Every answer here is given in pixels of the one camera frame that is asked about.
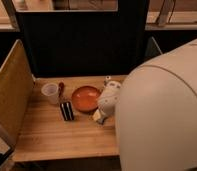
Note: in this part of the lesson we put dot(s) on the black striped eraser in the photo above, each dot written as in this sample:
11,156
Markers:
66,110

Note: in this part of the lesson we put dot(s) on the right dark side panel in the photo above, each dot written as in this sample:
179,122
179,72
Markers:
152,49

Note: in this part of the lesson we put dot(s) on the orange plate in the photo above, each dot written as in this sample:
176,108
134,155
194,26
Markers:
85,98

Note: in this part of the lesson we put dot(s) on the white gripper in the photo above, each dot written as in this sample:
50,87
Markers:
107,101

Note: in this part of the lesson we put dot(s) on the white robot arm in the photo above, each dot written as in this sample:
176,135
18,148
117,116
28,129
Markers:
155,110

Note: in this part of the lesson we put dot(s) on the red spoon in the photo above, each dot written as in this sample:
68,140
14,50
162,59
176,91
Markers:
61,88

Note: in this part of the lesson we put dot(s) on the black back panel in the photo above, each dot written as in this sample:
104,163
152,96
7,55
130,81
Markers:
72,43

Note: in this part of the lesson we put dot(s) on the translucent plastic cup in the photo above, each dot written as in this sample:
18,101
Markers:
51,92

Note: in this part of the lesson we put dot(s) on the left wooden side panel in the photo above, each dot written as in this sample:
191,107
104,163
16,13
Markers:
16,85

